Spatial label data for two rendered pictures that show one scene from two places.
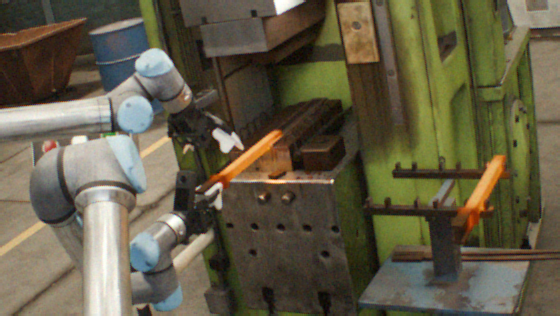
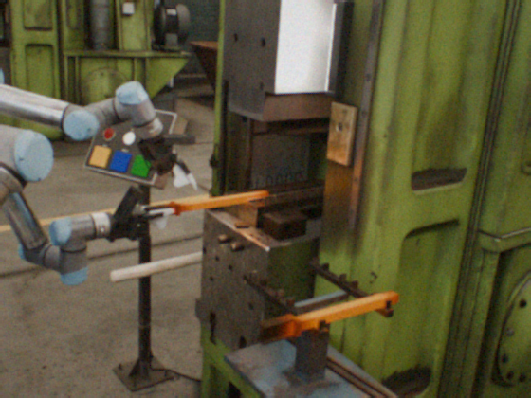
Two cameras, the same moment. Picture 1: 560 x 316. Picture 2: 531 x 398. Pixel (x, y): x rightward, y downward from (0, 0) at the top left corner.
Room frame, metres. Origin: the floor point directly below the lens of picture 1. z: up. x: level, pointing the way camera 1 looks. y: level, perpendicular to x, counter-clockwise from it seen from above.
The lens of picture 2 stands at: (0.18, -0.77, 1.65)
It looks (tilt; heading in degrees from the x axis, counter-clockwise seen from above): 19 degrees down; 22
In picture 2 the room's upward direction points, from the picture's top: 4 degrees clockwise
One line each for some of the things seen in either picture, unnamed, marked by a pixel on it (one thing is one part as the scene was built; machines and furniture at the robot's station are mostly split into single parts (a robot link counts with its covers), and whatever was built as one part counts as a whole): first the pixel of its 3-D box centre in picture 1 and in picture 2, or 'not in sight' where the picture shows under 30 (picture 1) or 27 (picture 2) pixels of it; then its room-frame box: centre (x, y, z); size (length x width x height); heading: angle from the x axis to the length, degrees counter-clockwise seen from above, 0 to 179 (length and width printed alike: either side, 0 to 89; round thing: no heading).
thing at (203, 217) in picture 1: (188, 218); (126, 224); (1.57, 0.25, 0.98); 0.12 x 0.08 x 0.09; 150
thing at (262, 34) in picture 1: (266, 20); (296, 98); (2.13, -0.04, 1.32); 0.42 x 0.20 x 0.10; 150
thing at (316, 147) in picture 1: (324, 152); (285, 225); (1.91, -0.12, 0.95); 0.12 x 0.08 x 0.06; 150
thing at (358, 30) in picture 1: (358, 32); (341, 134); (1.90, -0.27, 1.27); 0.09 x 0.02 x 0.17; 60
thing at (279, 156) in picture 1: (289, 132); (288, 198); (2.13, -0.04, 0.96); 0.42 x 0.20 x 0.09; 150
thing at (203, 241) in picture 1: (175, 267); (165, 265); (2.04, 0.41, 0.62); 0.44 x 0.05 x 0.05; 150
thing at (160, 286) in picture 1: (155, 285); (68, 262); (1.43, 0.34, 0.89); 0.11 x 0.08 x 0.11; 87
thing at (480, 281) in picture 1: (449, 278); (308, 378); (1.55, -0.36, 0.67); 0.40 x 0.30 x 0.02; 58
